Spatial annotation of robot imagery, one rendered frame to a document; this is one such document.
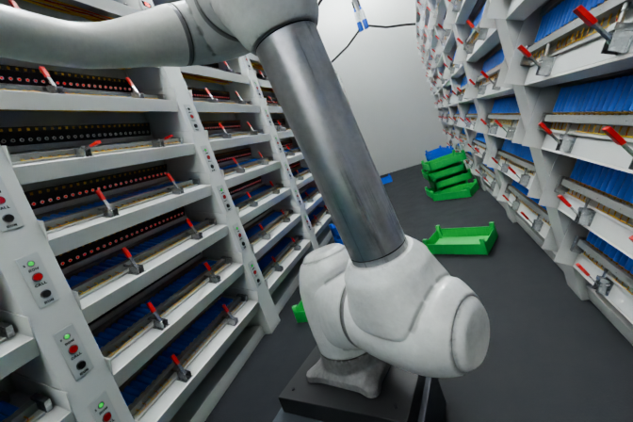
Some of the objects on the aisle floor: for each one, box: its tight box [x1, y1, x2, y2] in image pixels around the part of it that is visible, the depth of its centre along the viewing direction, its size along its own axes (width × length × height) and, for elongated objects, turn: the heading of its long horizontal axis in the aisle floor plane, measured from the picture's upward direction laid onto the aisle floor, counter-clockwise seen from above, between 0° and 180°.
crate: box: [422, 221, 498, 255], centre depth 151 cm, size 30×20×8 cm
